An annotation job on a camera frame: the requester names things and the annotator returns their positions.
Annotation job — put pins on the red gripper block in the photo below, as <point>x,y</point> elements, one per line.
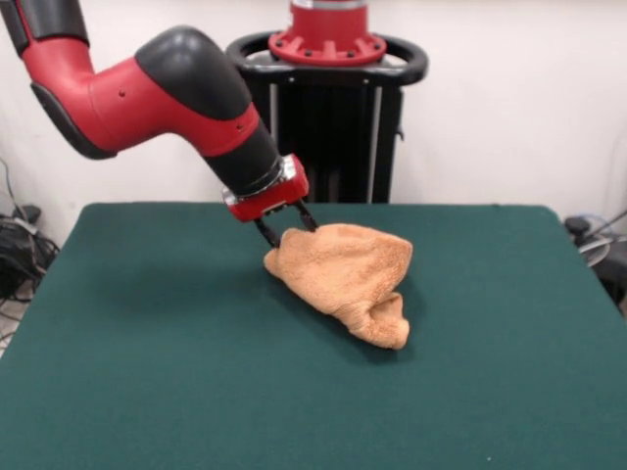
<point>269,203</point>

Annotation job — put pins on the orange terry towel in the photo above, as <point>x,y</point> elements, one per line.
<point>343,279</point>

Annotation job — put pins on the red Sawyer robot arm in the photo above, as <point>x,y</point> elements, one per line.
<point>161,98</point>

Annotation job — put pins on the dark green table cloth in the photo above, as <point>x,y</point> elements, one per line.
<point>196,343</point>

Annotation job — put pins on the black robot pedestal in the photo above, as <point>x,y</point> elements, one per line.
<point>343,122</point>

